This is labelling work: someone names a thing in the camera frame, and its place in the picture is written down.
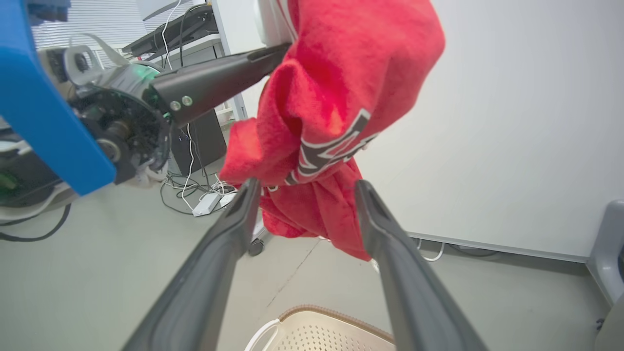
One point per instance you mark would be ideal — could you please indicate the grey chair edge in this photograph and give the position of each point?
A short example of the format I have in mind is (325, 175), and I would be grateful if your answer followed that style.
(604, 239)

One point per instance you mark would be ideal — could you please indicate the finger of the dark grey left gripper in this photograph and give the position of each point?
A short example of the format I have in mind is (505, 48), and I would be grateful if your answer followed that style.
(209, 85)

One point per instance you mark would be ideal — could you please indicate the white window blinds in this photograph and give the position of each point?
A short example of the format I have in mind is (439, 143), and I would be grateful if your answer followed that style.
(102, 19)

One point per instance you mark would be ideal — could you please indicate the cream perforated laundry basket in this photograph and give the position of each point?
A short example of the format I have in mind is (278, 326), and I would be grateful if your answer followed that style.
(317, 336)

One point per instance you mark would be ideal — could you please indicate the black desk equipment tray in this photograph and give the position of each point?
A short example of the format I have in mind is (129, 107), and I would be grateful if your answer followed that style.
(190, 27)

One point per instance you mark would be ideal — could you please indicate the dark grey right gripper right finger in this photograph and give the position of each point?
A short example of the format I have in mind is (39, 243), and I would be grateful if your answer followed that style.
(414, 292)

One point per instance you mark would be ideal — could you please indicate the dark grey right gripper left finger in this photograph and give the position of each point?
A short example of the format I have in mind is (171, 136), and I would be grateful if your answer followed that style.
(204, 282)

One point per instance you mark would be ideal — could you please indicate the white power strip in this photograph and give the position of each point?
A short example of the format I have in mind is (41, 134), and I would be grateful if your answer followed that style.
(207, 204)

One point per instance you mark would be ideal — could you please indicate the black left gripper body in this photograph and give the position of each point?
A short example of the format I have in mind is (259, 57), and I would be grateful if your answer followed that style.
(131, 131)

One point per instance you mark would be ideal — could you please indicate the black caster wheel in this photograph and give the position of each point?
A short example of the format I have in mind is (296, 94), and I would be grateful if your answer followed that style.
(255, 246)

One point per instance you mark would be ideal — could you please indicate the black computer tower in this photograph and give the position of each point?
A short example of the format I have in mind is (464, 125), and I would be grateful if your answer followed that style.
(204, 141)

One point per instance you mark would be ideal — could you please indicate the large white partition panel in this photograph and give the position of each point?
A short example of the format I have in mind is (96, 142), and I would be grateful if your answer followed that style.
(512, 122)

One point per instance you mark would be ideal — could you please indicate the blue left wrist camera cover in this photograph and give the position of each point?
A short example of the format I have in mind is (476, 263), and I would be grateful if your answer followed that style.
(39, 97)

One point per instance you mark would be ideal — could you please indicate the red garment with grey print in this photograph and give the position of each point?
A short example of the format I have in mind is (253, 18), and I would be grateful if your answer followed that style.
(341, 73)

